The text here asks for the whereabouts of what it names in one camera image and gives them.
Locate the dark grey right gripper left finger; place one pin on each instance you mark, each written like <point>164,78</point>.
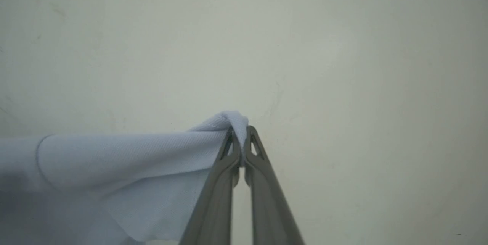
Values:
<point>213,207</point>

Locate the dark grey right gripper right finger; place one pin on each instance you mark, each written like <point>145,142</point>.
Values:
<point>268,207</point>

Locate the light blue polo garment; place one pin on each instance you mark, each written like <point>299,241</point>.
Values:
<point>114,161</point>

